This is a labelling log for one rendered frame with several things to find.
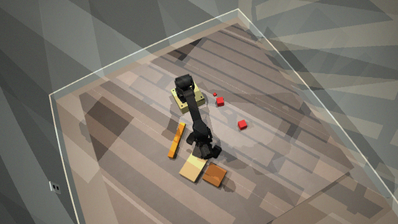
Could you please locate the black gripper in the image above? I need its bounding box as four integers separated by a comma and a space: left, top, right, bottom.
186, 133, 222, 159

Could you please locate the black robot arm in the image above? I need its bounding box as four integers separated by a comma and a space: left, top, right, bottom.
174, 74, 215, 159

